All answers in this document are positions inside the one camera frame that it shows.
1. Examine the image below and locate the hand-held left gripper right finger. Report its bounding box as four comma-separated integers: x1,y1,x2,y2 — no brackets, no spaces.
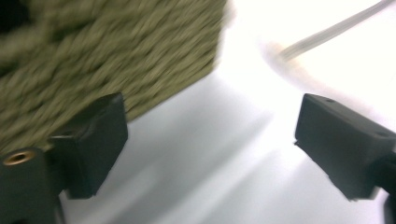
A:
294,92,396,201

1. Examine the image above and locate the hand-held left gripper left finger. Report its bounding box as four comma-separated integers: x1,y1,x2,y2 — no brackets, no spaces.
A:
46,92,129,201

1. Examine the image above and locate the olive woven basket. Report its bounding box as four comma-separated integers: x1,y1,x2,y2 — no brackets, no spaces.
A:
0,0,228,155

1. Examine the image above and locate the pale grey strip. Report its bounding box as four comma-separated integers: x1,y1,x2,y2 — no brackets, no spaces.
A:
279,0,396,61

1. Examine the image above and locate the white board sheet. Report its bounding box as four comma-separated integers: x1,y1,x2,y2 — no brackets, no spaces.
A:
59,0,396,224

